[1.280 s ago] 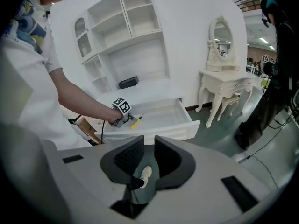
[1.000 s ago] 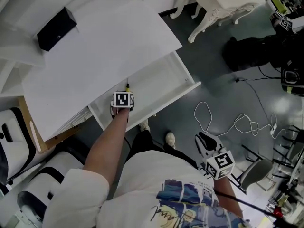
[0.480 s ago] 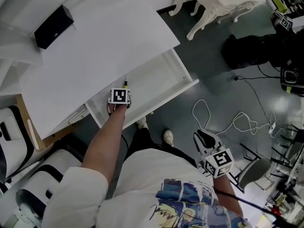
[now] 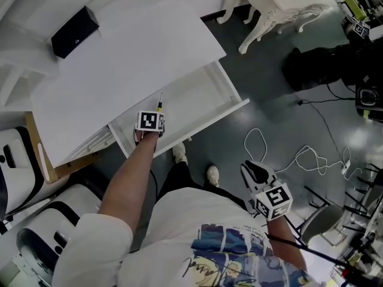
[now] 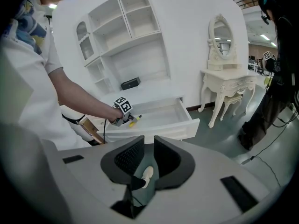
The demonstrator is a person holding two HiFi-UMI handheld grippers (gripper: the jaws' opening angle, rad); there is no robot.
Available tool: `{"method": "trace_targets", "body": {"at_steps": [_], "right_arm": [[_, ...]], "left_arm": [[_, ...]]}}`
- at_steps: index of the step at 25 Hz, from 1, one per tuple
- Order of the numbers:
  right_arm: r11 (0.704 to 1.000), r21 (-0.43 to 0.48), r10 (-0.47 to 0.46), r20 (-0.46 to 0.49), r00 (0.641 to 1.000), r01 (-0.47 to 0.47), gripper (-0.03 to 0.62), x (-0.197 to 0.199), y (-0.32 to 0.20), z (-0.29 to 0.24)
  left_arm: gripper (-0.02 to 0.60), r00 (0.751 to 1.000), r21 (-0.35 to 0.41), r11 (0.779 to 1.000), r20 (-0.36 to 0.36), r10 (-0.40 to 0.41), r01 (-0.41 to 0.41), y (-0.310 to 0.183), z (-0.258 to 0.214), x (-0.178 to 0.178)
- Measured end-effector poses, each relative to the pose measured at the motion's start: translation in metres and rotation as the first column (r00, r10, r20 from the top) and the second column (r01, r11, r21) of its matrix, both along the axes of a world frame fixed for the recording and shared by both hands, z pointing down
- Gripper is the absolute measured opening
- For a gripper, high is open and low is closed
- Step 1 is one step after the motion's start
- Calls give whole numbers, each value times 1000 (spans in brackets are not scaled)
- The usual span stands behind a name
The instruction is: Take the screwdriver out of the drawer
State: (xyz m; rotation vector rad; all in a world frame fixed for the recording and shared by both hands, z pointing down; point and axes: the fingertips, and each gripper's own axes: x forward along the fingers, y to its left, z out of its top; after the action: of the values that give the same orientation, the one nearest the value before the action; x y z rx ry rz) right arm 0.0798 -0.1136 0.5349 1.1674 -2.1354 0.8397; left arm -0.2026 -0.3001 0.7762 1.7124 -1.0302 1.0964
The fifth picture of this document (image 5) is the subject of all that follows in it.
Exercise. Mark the white desk drawer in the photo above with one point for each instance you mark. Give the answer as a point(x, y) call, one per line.
point(163, 122)

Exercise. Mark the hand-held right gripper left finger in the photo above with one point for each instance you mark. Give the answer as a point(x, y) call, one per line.
point(126, 157)

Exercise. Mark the white desk with hutch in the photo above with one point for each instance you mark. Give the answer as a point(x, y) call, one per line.
point(135, 55)

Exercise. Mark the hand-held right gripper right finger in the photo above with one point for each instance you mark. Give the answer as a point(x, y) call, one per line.
point(172, 162)

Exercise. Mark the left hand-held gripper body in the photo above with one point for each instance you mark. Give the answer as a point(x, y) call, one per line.
point(123, 106)

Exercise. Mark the black rectangular box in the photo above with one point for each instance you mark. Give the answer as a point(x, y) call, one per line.
point(130, 83)

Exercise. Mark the cream stool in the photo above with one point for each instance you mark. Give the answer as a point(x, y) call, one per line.
point(231, 100)

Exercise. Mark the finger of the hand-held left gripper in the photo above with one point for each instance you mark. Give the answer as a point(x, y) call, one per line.
point(133, 122)
point(133, 117)

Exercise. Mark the cream dressing table with mirror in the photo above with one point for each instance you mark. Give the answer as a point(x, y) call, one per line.
point(226, 78)

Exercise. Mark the person's white printed shirt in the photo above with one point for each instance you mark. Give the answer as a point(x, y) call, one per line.
point(28, 78)

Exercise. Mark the person's left forearm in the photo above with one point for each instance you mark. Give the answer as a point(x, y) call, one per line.
point(79, 94)

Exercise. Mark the person's left hand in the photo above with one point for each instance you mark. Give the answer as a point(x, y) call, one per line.
point(116, 116)

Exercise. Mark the person's cream shoe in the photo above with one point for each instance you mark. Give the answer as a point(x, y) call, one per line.
point(147, 175)

